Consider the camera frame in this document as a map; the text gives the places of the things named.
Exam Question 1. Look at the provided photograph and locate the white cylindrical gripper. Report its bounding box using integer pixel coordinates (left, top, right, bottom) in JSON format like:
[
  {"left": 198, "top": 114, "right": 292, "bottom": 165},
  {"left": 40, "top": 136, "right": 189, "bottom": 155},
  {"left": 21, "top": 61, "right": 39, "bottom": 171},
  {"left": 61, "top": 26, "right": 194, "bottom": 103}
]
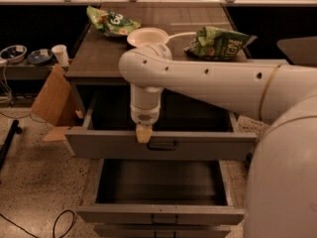
[{"left": 130, "top": 84, "right": 162, "bottom": 144}]

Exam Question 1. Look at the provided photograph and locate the grey top drawer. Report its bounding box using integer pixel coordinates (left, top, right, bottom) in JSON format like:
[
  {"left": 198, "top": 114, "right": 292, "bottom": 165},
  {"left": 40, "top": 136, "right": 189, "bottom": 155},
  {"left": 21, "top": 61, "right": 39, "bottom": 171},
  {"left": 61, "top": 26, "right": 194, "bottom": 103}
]
[{"left": 65, "top": 93, "right": 257, "bottom": 161}]

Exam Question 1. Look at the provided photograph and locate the grey drawer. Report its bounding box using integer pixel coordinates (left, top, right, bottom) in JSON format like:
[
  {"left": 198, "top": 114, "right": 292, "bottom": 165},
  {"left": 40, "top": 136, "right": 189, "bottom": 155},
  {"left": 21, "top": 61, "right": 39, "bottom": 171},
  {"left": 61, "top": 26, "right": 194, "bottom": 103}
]
[
  {"left": 65, "top": 93, "right": 257, "bottom": 161},
  {"left": 78, "top": 160, "right": 244, "bottom": 225},
  {"left": 94, "top": 224, "right": 231, "bottom": 238}
]

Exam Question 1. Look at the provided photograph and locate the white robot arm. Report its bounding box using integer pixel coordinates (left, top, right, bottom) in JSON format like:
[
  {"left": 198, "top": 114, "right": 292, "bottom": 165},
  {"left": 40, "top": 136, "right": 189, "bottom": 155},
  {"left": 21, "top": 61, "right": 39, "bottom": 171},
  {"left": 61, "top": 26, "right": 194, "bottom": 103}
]
[{"left": 119, "top": 45, "right": 317, "bottom": 238}]

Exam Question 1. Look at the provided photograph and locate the grey middle drawer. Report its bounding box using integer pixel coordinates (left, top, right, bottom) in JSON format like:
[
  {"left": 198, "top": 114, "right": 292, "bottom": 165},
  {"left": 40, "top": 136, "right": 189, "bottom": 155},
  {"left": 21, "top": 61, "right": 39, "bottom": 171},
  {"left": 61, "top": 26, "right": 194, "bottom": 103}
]
[{"left": 78, "top": 160, "right": 244, "bottom": 225}]

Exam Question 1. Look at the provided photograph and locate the grey drawer cabinet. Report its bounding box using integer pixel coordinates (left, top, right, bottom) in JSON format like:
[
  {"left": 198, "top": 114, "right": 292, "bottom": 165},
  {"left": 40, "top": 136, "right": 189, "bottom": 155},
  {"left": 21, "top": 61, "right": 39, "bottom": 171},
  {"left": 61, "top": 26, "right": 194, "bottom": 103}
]
[{"left": 64, "top": 2, "right": 252, "bottom": 131}]

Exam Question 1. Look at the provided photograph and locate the grey bottom drawer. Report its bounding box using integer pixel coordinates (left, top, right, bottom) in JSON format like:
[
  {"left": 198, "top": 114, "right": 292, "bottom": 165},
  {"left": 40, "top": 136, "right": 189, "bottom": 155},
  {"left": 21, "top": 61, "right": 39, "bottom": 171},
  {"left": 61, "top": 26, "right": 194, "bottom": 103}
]
[{"left": 94, "top": 224, "right": 231, "bottom": 238}]

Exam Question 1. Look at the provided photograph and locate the brown cardboard box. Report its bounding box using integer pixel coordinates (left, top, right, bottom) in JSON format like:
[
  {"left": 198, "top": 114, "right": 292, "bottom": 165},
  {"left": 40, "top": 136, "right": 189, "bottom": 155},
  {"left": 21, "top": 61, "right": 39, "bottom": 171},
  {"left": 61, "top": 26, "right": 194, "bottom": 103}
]
[{"left": 32, "top": 63, "right": 82, "bottom": 142}]

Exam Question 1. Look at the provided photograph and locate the white bowl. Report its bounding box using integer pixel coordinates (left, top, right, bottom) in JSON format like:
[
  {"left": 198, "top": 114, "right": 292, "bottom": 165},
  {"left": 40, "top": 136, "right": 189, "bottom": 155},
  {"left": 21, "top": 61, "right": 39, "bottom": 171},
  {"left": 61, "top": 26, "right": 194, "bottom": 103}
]
[{"left": 127, "top": 28, "right": 169, "bottom": 48}]

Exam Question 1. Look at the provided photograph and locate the green chip bag right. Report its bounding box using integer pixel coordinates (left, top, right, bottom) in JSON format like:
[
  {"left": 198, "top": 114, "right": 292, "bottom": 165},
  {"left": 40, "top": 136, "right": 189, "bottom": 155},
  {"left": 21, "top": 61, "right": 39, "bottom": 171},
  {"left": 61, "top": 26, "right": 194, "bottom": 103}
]
[{"left": 184, "top": 26, "right": 257, "bottom": 61}]

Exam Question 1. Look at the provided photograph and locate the green chip bag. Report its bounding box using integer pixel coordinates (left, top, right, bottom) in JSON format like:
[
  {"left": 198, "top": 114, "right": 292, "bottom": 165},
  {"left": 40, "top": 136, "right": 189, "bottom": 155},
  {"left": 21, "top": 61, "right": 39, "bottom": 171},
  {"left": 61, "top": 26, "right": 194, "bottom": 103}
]
[
  {"left": 86, "top": 6, "right": 141, "bottom": 37},
  {"left": 184, "top": 26, "right": 257, "bottom": 61}
]

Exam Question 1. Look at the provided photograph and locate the green chip bag left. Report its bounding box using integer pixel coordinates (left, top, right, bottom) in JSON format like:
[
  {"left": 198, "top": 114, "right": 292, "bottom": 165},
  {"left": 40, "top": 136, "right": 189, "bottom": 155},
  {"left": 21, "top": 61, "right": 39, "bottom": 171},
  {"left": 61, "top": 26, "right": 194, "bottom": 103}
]
[{"left": 86, "top": 6, "right": 141, "bottom": 37}]

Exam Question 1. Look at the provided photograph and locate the white paper cup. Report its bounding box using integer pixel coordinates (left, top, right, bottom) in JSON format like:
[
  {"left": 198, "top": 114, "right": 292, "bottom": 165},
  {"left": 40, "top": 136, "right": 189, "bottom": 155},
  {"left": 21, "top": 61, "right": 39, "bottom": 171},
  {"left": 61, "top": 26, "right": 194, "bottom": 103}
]
[{"left": 52, "top": 45, "right": 69, "bottom": 66}]

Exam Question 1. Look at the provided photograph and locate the blue bowl right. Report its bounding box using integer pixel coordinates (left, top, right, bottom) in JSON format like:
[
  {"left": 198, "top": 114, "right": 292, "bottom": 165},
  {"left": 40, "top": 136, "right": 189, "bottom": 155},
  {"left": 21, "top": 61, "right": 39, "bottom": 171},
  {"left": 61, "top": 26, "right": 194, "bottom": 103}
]
[{"left": 27, "top": 49, "right": 53, "bottom": 65}]

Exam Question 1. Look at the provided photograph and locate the blue bowl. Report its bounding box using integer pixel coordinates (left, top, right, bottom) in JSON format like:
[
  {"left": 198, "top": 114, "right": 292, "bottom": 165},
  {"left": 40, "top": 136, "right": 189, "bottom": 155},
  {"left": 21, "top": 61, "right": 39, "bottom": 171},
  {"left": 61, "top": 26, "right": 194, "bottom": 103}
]
[
  {"left": 0, "top": 45, "right": 27, "bottom": 64},
  {"left": 27, "top": 49, "right": 53, "bottom": 65}
]

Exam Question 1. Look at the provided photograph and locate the black stand leg left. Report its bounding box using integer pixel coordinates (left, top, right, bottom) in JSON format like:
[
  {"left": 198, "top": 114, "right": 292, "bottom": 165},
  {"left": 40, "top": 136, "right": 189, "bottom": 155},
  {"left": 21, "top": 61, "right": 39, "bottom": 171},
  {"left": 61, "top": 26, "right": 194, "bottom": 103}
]
[{"left": 0, "top": 119, "right": 23, "bottom": 170}]

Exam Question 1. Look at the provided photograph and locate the grey side shelf left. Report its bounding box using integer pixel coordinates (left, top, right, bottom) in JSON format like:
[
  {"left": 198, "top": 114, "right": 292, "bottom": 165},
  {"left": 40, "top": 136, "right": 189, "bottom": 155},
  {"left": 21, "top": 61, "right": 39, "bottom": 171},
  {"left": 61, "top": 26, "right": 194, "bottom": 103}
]
[{"left": 0, "top": 60, "right": 56, "bottom": 80}]

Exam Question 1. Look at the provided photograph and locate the blue bowl left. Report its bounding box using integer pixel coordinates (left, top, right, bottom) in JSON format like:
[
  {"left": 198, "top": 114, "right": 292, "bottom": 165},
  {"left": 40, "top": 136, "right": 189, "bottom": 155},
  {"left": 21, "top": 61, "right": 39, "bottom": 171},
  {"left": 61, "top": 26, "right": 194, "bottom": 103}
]
[{"left": 0, "top": 45, "right": 27, "bottom": 64}]

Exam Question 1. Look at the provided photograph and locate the black floor cable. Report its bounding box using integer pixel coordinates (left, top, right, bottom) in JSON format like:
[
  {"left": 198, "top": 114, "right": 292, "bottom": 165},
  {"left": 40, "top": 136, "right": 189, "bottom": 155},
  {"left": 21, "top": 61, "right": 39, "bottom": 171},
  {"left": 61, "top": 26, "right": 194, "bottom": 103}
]
[{"left": 0, "top": 209, "right": 76, "bottom": 238}]

